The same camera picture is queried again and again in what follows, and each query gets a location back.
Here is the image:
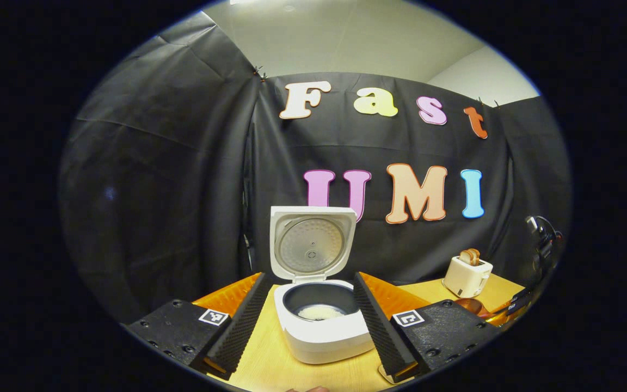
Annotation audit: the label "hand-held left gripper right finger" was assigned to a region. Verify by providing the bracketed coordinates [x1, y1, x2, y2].
[352, 271, 503, 384]

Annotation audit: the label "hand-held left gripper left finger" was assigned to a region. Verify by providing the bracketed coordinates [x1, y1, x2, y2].
[122, 272, 274, 381]

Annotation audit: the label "brown wooden spoon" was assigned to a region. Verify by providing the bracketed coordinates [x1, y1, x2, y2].
[454, 297, 493, 319]

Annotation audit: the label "white rice cooker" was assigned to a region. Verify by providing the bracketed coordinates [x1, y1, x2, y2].
[269, 205, 375, 365]

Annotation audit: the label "white rice grains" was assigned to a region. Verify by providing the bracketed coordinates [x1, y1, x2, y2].
[296, 304, 346, 321]

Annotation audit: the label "white toaster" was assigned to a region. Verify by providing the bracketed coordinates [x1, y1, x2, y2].
[442, 256, 494, 298]

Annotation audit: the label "black backdrop cloth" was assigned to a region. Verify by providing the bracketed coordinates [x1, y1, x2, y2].
[59, 12, 573, 327]

